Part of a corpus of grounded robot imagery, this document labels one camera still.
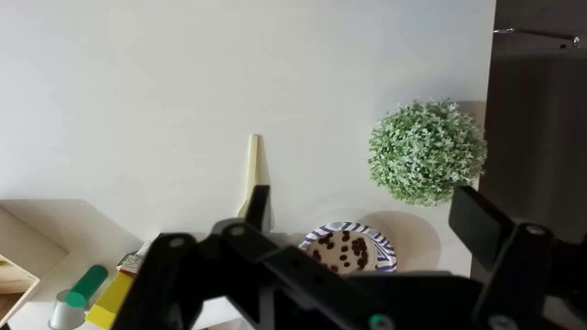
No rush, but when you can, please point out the green cylinder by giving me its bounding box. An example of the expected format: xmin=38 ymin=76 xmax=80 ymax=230
xmin=62 ymin=263 xmax=110 ymax=310

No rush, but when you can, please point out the light wooden box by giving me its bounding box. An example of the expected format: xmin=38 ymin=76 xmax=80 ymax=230
xmin=0 ymin=208 xmax=69 ymax=329

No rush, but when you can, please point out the small white cup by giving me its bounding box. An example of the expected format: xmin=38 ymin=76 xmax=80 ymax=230
xmin=46 ymin=288 xmax=88 ymax=330

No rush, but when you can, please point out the round green potted plant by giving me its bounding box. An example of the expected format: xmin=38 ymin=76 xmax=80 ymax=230
xmin=367 ymin=99 xmax=490 ymax=208

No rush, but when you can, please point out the blue patterned plate with beans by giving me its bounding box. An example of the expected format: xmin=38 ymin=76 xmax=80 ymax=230
xmin=297 ymin=220 xmax=400 ymax=275

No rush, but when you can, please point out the yellow block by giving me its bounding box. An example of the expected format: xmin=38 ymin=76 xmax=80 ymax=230
xmin=84 ymin=270 xmax=136 ymax=330

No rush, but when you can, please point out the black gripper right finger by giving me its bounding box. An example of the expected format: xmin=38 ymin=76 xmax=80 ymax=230
xmin=447 ymin=184 xmax=587 ymax=330

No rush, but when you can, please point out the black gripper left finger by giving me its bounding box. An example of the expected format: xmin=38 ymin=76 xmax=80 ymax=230
xmin=112 ymin=184 xmax=345 ymax=330

